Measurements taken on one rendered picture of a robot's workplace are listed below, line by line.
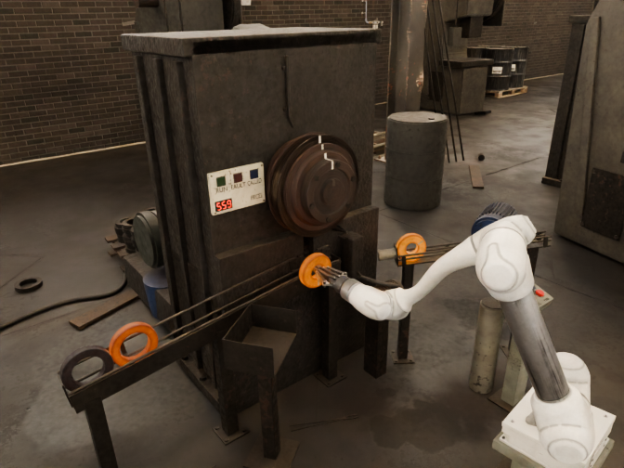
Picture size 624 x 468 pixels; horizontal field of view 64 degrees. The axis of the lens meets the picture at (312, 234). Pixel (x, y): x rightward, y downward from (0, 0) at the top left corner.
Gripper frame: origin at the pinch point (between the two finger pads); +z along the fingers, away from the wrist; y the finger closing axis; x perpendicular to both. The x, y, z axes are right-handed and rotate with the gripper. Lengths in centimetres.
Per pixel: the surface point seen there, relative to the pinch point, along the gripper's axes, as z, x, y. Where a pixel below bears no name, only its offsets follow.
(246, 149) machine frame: 35, 45, -10
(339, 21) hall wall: 628, 46, 557
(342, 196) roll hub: 11.2, 22.9, 23.8
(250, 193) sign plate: 32.3, 25.9, -11.1
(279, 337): -5.0, -23.2, -23.0
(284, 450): -11, -83, -25
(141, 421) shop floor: 49, -86, -69
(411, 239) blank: 4, -9, 66
